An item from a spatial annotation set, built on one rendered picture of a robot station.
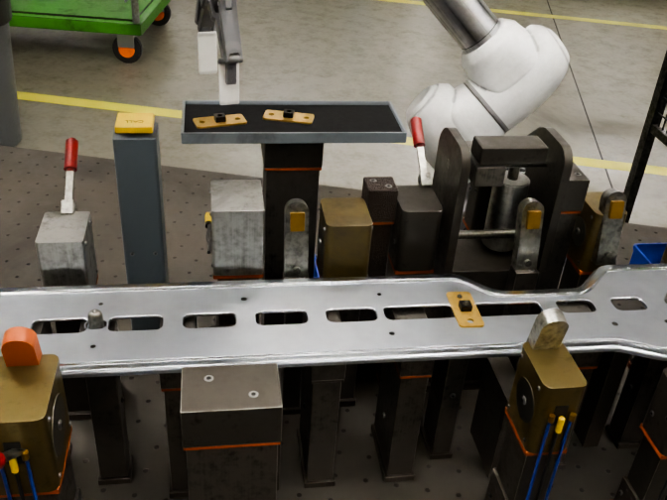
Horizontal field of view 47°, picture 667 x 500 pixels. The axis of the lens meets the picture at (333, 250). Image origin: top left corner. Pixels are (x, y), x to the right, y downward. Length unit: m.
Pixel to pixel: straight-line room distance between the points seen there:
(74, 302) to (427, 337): 0.51
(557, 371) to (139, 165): 0.73
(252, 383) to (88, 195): 1.19
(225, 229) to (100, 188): 0.97
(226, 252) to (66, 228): 0.24
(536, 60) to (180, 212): 0.92
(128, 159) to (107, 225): 0.63
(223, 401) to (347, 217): 0.39
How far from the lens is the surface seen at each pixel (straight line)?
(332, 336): 1.07
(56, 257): 1.20
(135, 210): 1.35
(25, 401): 0.93
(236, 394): 0.94
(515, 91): 1.78
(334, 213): 1.20
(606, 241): 1.36
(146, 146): 1.29
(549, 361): 1.03
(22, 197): 2.08
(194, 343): 1.06
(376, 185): 1.25
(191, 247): 1.81
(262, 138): 1.25
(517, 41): 1.77
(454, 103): 1.78
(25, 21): 5.11
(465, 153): 1.19
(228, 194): 1.18
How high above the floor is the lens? 1.68
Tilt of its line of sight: 33 degrees down
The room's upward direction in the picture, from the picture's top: 4 degrees clockwise
